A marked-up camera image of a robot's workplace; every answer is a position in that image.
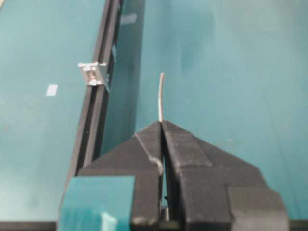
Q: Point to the black aluminium rail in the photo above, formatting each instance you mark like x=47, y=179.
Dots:
x=89, y=137

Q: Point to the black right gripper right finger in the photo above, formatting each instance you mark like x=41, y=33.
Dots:
x=213, y=190

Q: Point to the silver bracket with hole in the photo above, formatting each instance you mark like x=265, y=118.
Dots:
x=94, y=73

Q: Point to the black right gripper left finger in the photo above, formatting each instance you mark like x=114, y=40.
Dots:
x=141, y=157

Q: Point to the white tape patch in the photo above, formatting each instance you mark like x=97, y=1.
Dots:
x=51, y=90

